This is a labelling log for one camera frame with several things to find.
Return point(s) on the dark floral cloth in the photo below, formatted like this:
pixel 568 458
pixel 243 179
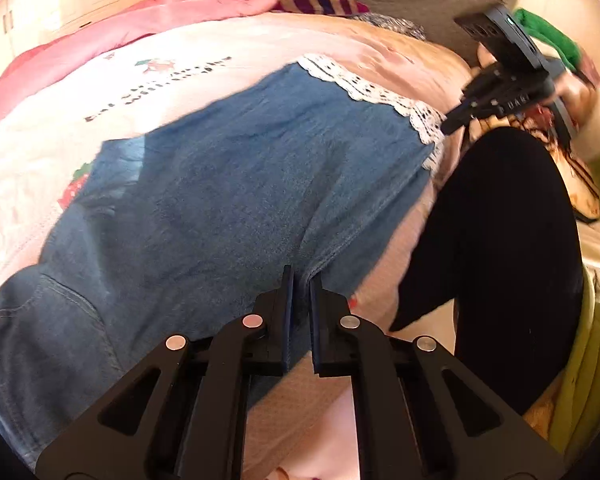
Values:
pixel 390 25

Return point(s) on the blue denim pants lace trim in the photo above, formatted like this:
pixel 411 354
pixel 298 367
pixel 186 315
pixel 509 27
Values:
pixel 230 185

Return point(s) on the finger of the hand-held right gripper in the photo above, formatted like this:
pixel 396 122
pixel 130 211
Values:
pixel 460 117

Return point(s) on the person's right hand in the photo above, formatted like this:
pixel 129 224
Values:
pixel 577 91

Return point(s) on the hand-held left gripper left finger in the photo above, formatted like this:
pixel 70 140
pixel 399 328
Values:
pixel 289 320

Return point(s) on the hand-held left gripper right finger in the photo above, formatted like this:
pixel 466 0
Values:
pixel 316 330

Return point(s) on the pink strawberry print bedsheet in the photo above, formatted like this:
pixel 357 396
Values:
pixel 190 70

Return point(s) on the beige floral blanket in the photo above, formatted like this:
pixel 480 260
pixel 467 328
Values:
pixel 580 180

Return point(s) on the person's leg in black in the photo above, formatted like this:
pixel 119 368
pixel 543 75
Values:
pixel 500 240

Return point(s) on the person's green jacket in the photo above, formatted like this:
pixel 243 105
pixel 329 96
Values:
pixel 592 360

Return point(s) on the green cloth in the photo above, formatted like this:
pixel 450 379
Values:
pixel 550 35

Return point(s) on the pink quilt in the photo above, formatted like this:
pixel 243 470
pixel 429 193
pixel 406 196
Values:
pixel 130 15

